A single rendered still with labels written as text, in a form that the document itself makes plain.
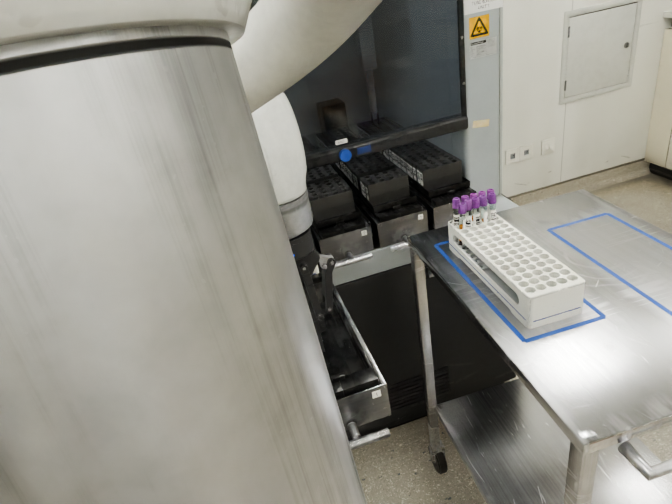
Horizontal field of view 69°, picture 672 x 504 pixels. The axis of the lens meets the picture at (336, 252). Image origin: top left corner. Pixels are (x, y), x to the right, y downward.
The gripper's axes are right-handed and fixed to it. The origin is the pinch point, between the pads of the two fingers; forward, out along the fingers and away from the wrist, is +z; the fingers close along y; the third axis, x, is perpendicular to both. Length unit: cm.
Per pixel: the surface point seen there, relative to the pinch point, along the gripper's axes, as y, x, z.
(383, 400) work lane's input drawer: -7.6, 12.9, 6.7
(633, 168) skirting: -224, -158, 79
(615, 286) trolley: -52, 10, 2
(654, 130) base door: -231, -154, 56
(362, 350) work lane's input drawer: -7.3, 5.2, 2.5
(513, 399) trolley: -51, -17, 56
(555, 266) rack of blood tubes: -42.1, 6.9, -3.5
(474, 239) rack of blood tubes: -35.5, -8.1, -3.6
